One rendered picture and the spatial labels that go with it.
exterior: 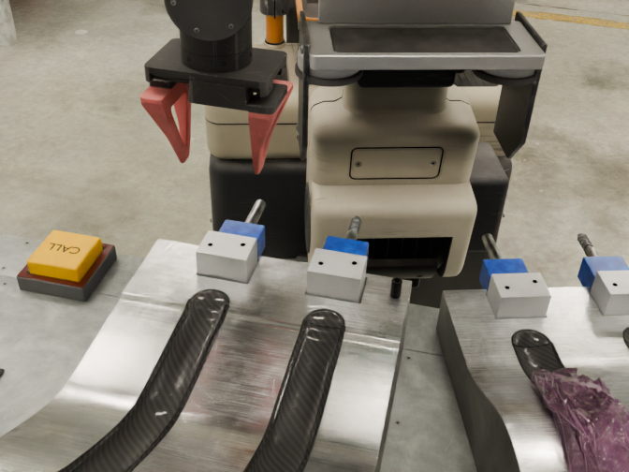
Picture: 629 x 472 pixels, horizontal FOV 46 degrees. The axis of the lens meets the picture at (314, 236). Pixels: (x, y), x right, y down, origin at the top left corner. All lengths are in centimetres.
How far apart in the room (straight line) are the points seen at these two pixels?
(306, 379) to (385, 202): 41
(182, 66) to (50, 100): 255
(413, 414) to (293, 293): 16
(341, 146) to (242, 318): 36
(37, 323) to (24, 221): 162
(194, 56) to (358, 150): 41
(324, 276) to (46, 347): 30
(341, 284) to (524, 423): 20
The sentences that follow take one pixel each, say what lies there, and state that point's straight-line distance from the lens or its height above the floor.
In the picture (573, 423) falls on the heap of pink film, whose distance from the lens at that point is 59.
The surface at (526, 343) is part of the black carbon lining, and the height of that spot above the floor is 85.
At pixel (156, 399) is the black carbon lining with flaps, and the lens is 63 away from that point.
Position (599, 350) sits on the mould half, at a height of 86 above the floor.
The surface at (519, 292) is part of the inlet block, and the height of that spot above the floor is 88.
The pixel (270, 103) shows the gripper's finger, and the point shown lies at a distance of 59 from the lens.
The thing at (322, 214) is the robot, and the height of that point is 79.
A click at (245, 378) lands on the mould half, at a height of 88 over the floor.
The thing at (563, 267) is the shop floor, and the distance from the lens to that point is 228.
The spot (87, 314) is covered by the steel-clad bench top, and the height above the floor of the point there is 80.
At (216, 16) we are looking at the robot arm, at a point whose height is 117.
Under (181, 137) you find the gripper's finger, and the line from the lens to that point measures 67.
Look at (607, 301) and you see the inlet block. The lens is 78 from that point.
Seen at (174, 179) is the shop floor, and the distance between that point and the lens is 254.
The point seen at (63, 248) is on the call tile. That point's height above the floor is 84.
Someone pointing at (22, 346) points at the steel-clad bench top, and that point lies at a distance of 82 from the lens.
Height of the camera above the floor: 135
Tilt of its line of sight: 37 degrees down
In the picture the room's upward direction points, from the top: 2 degrees clockwise
